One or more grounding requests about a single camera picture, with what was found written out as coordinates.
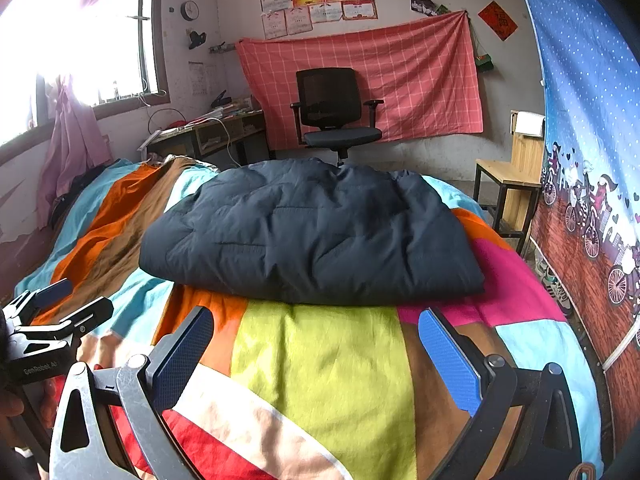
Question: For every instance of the white box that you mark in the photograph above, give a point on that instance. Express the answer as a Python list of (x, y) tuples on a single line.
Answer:
[(530, 124)]

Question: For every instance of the colourful patchwork bedsheet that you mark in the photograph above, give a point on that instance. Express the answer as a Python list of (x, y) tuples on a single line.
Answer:
[(325, 370)]

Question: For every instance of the dark cloth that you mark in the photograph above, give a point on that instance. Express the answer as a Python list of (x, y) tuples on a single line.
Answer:
[(80, 190)]

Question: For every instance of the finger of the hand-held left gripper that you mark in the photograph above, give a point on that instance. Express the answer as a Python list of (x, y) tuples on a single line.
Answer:
[(52, 290), (85, 315)]

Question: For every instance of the green hanging object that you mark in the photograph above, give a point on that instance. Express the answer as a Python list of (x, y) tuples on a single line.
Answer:
[(484, 61)]

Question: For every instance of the small black object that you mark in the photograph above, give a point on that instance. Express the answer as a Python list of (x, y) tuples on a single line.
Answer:
[(221, 100)]

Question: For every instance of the white wall calendar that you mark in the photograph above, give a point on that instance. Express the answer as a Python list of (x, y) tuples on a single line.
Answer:
[(197, 77)]

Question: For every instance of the person's left hand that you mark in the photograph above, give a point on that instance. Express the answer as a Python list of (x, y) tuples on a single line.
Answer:
[(10, 405)]

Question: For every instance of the window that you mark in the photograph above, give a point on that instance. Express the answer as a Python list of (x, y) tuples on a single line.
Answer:
[(75, 35)]

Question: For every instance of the black office chair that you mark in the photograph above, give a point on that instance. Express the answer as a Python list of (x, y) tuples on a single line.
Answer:
[(327, 97)]

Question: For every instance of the small red cloth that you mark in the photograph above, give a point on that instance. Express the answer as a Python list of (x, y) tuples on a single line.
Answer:
[(176, 124)]

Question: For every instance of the blue printed bicycle curtain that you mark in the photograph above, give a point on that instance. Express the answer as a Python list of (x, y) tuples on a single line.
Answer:
[(585, 85)]

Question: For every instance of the group of wall certificates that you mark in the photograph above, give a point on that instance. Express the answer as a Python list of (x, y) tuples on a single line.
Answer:
[(320, 0)]

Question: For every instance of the black wall-mounted object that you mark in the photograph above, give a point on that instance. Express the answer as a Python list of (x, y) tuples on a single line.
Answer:
[(196, 40)]

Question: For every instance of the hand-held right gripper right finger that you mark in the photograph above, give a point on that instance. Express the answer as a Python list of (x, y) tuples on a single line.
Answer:
[(450, 360)]

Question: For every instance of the dark navy padded jacket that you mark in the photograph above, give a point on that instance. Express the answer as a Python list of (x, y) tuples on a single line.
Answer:
[(310, 230)]

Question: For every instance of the wall photos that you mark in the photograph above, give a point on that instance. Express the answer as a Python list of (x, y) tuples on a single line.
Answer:
[(427, 6)]

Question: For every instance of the white striped sneaker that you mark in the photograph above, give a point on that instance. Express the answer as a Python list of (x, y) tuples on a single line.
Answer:
[(544, 270), (560, 300)]

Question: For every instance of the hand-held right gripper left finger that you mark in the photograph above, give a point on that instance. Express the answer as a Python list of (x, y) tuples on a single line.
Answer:
[(182, 355)]

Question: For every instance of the small wall shelf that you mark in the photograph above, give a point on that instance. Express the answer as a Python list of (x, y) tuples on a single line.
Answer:
[(222, 48)]

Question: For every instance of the round wall clock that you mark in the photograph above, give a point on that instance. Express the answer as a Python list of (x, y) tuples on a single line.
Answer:
[(189, 10)]

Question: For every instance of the wooden chair with black frame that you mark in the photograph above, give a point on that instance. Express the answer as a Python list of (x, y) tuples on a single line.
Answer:
[(525, 160)]

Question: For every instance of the red diamond wall decoration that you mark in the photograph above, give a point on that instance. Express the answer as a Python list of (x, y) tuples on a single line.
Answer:
[(497, 21)]

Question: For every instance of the cluttered wooden desk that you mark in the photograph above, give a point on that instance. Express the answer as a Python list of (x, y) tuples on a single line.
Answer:
[(220, 130)]

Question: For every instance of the red checked wall cloth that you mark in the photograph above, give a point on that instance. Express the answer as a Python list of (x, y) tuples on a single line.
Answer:
[(425, 75)]

